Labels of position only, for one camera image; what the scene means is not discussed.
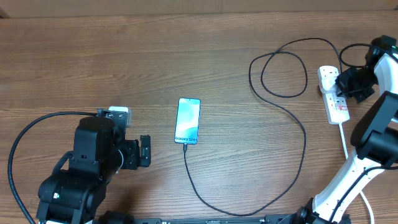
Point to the white power strip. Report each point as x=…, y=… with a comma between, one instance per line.
x=335, y=106

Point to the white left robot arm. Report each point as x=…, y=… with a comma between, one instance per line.
x=77, y=185

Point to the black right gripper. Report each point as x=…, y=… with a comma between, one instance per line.
x=348, y=91

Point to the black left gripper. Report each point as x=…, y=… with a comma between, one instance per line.
x=134, y=160

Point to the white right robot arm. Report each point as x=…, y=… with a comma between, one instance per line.
x=374, y=142

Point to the blue Galaxy smartphone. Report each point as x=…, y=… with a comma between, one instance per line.
x=187, y=122

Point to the white charger adapter plug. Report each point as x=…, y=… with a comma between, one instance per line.
x=328, y=84

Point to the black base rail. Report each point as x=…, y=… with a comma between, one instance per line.
x=115, y=217

